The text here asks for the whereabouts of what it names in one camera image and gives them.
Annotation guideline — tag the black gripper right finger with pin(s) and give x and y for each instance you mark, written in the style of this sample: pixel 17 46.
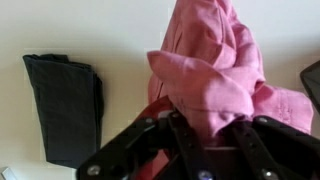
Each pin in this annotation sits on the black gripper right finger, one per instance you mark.
pixel 276 151

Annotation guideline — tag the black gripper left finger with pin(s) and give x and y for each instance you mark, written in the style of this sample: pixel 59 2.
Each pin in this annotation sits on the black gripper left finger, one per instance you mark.
pixel 126 154

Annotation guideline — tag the pink shirt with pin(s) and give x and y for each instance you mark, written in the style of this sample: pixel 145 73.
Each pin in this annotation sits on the pink shirt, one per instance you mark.
pixel 210 68

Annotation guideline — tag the grey storage box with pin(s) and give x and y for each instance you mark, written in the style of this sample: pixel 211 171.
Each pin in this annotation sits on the grey storage box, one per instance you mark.
pixel 310 78

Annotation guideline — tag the folded dark blue cloth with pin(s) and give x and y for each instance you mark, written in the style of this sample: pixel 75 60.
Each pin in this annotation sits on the folded dark blue cloth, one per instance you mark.
pixel 70 106

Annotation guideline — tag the left metal table bracket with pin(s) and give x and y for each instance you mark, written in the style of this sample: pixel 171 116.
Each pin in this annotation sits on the left metal table bracket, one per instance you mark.
pixel 7 174

